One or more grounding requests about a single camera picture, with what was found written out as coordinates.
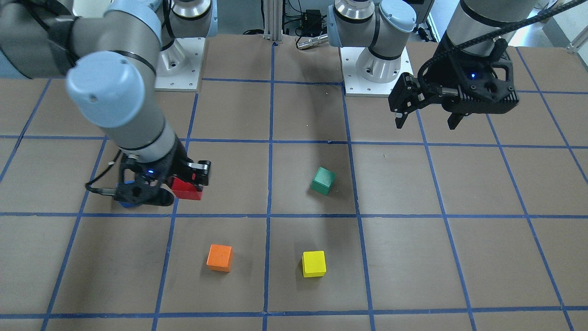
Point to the blue block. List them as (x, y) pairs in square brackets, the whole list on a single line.
[(123, 201)]

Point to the aluminium frame post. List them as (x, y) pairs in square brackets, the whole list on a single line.
[(273, 11)]

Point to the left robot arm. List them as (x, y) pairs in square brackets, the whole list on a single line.
[(384, 26)]

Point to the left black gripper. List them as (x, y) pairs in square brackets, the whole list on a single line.
[(444, 76)]

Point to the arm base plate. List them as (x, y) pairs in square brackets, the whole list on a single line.
[(180, 65), (368, 76)]

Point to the red block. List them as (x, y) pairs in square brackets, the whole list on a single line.
[(184, 190)]

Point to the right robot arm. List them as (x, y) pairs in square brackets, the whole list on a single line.
[(110, 64)]

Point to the orange block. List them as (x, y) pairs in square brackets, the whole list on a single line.
[(220, 258)]

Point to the green block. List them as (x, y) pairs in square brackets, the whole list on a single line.
[(323, 181)]

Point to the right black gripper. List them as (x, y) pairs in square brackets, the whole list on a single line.
[(178, 162)]

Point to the yellow block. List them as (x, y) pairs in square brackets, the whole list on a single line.
[(313, 263)]

